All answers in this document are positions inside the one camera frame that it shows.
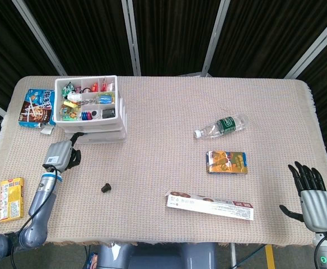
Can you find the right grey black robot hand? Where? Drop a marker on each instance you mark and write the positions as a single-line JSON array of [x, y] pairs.
[[318, 207]]

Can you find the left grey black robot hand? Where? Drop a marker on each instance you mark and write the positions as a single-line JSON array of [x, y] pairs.
[[58, 155]]

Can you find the white plastic drawer organizer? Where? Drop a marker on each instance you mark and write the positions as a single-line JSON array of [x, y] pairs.
[[68, 123]]

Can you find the clear plastic drawer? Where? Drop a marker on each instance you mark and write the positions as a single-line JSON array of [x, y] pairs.
[[102, 135]]

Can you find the small black plastic cap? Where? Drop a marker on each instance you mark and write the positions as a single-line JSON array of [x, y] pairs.
[[105, 188]]

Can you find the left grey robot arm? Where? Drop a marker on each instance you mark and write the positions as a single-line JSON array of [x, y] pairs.
[[40, 213]]

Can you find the blue snack package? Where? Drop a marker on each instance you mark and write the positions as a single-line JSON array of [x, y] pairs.
[[34, 109]]

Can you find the red snack packet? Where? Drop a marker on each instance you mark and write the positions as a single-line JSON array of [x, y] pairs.
[[95, 87]]

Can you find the blue yellow snack box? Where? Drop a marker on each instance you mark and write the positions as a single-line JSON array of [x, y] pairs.
[[226, 162]]

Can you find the long white cookie box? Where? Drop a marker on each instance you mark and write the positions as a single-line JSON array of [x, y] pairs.
[[208, 206]]

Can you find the colourful printed snack packet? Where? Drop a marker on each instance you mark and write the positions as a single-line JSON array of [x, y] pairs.
[[68, 114]]

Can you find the yellow candy packet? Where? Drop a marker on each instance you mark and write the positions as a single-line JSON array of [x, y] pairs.
[[70, 103]]

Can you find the black white round button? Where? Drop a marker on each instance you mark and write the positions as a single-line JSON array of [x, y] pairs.
[[95, 114]]

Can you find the green white candy packet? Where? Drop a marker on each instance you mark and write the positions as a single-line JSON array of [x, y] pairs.
[[67, 89]]

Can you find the green blue carded packet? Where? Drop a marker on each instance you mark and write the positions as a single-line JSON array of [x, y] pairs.
[[106, 98]]

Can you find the metal table leg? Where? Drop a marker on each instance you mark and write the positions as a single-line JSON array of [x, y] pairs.
[[233, 256]]

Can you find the beige woven tablecloth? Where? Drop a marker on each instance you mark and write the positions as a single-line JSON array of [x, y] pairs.
[[158, 162]]

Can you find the clear bottle green label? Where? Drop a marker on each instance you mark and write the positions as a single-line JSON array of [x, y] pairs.
[[228, 124]]

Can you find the grey robot torso base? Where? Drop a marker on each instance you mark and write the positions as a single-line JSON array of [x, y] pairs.
[[158, 256]]

